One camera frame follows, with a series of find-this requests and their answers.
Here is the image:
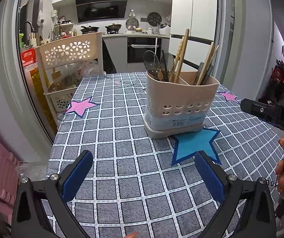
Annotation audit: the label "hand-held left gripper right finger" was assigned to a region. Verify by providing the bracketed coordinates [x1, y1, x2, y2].
[194, 150, 278, 238]

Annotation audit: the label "black handled utensil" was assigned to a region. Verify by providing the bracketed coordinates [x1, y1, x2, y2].
[193, 62, 204, 85]
[203, 65, 214, 85]

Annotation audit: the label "red plastic basket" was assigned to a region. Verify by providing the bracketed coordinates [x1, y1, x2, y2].
[20, 49, 37, 67]

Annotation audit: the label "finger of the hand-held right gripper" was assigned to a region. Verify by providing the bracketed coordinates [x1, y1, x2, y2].
[240, 98, 278, 125]

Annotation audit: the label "black built-in oven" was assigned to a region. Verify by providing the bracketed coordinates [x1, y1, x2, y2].
[126, 36, 163, 64]

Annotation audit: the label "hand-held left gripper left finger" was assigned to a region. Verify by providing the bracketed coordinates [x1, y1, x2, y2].
[11, 150, 94, 238]

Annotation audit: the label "round metal steamer plate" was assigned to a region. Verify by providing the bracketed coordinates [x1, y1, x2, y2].
[126, 17, 139, 30]

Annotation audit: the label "black cooking pot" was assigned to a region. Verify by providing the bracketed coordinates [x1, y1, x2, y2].
[105, 23, 123, 32]

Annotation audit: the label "clear plastic bags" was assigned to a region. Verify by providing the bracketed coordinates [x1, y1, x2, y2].
[67, 59, 99, 80]

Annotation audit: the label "red and black hanging decorations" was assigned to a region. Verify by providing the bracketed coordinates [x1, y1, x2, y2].
[265, 59, 284, 110]

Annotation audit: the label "kitchen faucet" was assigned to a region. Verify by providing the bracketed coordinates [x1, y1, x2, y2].
[24, 21, 35, 39]

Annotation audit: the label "beige flower-cutout storage trolley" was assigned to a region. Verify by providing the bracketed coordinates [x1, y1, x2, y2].
[35, 31, 106, 112]

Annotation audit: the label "black range hood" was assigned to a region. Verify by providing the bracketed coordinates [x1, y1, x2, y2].
[75, 0, 129, 23]

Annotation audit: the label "round dark wall rack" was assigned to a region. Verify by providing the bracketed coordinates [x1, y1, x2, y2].
[147, 12, 162, 27]

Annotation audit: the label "grey checked tablecloth with stars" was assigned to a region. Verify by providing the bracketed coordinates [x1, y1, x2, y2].
[39, 72, 284, 238]

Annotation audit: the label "beige plastic utensil holder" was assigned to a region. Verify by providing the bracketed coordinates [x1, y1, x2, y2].
[143, 70, 220, 139]

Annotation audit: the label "yellow cooking oil bottle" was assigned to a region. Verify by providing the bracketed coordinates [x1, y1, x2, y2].
[29, 67, 46, 98]

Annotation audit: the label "dark translucent spoon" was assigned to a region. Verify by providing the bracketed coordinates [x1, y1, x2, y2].
[160, 52, 175, 82]

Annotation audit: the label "white refrigerator with magnets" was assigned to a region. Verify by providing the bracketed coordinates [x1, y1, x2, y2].
[169, 0, 219, 77]

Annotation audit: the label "person's right hand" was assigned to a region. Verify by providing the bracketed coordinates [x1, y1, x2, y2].
[275, 139, 284, 194]

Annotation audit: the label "black wok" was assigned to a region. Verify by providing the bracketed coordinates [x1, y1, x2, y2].
[80, 25, 100, 34]

